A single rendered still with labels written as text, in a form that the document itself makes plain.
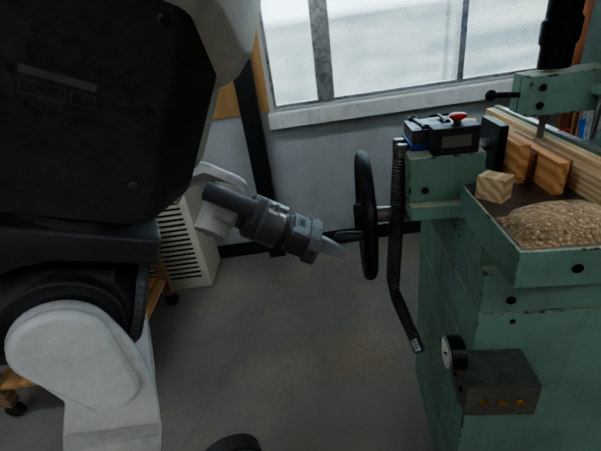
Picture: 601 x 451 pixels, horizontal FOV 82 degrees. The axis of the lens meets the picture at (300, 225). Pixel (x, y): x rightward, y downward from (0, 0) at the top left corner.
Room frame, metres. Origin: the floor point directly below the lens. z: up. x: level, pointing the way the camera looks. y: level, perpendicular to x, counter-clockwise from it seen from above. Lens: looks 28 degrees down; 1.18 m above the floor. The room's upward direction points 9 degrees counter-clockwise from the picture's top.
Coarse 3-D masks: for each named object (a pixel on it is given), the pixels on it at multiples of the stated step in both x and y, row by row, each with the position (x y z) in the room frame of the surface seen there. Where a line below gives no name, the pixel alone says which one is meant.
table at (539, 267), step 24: (528, 192) 0.51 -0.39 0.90; (432, 216) 0.57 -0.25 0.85; (456, 216) 0.57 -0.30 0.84; (480, 216) 0.49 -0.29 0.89; (480, 240) 0.47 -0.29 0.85; (504, 240) 0.40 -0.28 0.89; (504, 264) 0.39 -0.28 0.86; (528, 264) 0.36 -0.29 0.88; (552, 264) 0.35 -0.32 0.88; (576, 264) 0.35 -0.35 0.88; (600, 264) 0.34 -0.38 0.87
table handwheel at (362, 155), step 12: (360, 156) 0.68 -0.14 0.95; (360, 168) 0.64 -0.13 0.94; (360, 180) 0.61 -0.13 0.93; (372, 180) 0.61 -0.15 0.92; (360, 192) 0.60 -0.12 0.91; (372, 192) 0.59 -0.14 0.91; (360, 204) 0.59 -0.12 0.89; (372, 204) 0.57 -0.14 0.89; (360, 216) 0.66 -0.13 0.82; (372, 216) 0.56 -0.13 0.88; (384, 216) 0.67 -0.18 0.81; (408, 216) 0.66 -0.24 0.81; (360, 228) 0.67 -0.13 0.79; (372, 228) 0.55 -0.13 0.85; (372, 240) 0.55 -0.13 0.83; (360, 252) 0.72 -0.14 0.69; (372, 252) 0.55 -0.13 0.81; (372, 264) 0.55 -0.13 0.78; (372, 276) 0.57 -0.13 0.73
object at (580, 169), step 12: (564, 156) 0.55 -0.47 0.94; (576, 168) 0.50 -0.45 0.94; (588, 168) 0.49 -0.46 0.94; (576, 180) 0.50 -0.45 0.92; (588, 180) 0.47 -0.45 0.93; (600, 180) 0.45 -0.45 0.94; (576, 192) 0.49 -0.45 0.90; (588, 192) 0.46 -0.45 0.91; (600, 192) 0.44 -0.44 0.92; (600, 204) 0.43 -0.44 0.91
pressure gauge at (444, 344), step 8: (448, 336) 0.42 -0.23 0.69; (456, 336) 0.42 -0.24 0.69; (440, 344) 0.44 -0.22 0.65; (448, 344) 0.41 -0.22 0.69; (456, 344) 0.41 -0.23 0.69; (464, 344) 0.41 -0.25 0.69; (448, 352) 0.40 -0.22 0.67; (456, 352) 0.39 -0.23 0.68; (464, 352) 0.39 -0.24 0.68; (448, 360) 0.40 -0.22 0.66; (456, 360) 0.39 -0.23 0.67; (464, 360) 0.38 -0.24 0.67; (448, 368) 0.40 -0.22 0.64; (456, 368) 0.38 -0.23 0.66; (464, 368) 0.38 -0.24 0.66
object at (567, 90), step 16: (576, 64) 0.66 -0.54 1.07; (592, 64) 0.64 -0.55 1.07; (528, 80) 0.62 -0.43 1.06; (544, 80) 0.61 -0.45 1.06; (560, 80) 0.61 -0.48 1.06; (576, 80) 0.60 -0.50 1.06; (592, 80) 0.60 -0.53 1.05; (528, 96) 0.61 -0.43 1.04; (544, 96) 0.61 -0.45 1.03; (560, 96) 0.60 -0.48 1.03; (576, 96) 0.60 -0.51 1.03; (592, 96) 0.60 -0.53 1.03; (528, 112) 0.61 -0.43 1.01; (544, 112) 0.61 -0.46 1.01; (560, 112) 0.60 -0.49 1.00
